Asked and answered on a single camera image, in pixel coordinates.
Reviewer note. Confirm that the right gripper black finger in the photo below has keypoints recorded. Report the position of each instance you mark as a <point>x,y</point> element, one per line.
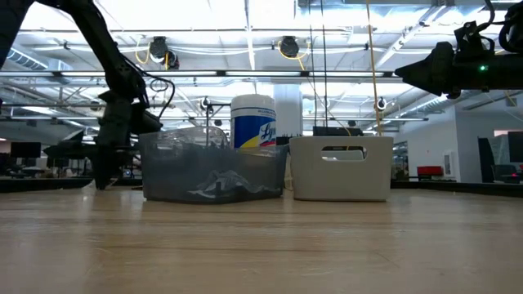
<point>441,83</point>
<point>437,59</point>

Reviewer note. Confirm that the yellow blue wipes canister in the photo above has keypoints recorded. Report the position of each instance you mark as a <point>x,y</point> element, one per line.
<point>253,122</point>

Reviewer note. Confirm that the red box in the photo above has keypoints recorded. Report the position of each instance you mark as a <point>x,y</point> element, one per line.
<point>430,170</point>

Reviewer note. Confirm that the black aluminium table frame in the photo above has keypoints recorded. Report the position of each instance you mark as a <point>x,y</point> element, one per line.
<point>61,183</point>

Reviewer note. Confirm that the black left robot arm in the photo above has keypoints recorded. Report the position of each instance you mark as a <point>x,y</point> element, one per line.
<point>94,32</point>

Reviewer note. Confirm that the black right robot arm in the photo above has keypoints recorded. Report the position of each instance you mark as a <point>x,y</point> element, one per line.
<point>512,32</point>

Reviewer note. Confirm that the black upright panel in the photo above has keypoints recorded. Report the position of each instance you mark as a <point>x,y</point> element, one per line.
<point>486,159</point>

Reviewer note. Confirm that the black monitor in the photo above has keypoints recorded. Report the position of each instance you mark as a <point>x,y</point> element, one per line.
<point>517,147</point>
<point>25,150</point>

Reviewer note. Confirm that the white plastic bin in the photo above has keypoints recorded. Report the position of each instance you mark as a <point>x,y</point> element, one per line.
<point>306,179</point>

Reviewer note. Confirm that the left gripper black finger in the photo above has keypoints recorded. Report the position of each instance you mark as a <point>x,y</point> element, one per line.
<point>111,167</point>
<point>99,171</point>

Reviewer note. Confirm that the grey translucent plastic bin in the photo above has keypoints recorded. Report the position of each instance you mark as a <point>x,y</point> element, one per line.
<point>171,175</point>
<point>196,136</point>

